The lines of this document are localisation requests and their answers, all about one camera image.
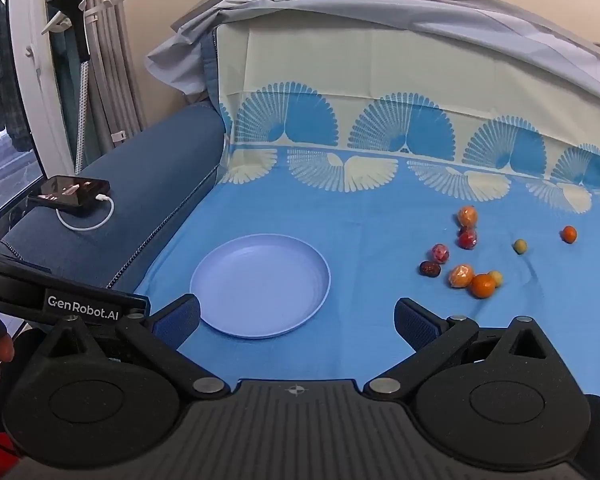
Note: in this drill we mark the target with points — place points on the dark red jujube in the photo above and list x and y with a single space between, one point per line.
429 269

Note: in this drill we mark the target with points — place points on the grey curtain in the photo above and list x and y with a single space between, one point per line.
112 70

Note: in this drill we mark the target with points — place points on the dark blue upholstered bed edge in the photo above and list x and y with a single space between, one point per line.
145 185

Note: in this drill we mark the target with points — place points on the bare orange tangerine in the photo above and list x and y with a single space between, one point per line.
482 286

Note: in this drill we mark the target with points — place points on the plastic-wrapped red fruit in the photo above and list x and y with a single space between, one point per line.
440 253

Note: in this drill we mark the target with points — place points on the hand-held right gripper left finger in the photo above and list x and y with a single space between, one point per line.
177 321

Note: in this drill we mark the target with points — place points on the small orange kumquat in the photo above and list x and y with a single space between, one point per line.
569 234

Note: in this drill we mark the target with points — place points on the grey duvet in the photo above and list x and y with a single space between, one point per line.
430 5

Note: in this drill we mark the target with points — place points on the lavender plastic plate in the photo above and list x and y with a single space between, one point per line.
260 285

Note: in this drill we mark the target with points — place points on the black phone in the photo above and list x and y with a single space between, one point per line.
70 194

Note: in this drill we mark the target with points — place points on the plastic-wrapped orange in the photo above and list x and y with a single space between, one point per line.
467 216
460 276

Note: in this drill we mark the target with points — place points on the fan-print blue bedsheet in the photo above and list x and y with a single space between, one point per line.
360 200

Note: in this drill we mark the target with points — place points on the small yellow-green fruit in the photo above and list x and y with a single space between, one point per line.
519 246
497 276

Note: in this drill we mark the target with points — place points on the white window frame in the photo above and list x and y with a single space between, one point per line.
27 70

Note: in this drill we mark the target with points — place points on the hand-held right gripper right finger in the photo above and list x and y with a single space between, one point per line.
413 325

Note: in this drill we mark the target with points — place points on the orange object at corner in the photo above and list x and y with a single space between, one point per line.
467 239

